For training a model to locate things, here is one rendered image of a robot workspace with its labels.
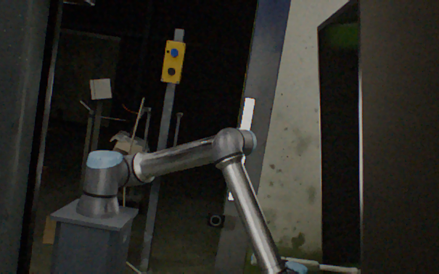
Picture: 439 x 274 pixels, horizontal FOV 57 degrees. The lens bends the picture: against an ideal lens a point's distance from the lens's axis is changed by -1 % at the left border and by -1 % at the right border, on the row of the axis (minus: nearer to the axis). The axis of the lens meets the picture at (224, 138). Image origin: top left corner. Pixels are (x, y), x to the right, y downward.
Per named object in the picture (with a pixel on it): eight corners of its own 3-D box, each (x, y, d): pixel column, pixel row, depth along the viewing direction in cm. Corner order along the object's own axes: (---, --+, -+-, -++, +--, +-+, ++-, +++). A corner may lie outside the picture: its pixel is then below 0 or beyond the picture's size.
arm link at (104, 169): (75, 188, 179) (80, 148, 178) (104, 184, 194) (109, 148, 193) (99, 196, 172) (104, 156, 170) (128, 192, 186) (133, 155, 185)
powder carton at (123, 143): (101, 157, 433) (117, 124, 432) (138, 174, 443) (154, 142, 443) (96, 167, 381) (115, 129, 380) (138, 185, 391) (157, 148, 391)
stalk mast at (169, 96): (149, 270, 279) (185, 31, 266) (146, 273, 273) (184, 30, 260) (140, 268, 279) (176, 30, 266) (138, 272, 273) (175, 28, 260)
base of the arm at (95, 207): (68, 213, 174) (71, 191, 173) (85, 203, 193) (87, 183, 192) (112, 221, 173) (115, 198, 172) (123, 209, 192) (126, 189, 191)
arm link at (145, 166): (104, 159, 194) (239, 119, 158) (129, 157, 209) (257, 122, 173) (109, 190, 192) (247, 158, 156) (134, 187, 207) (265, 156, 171)
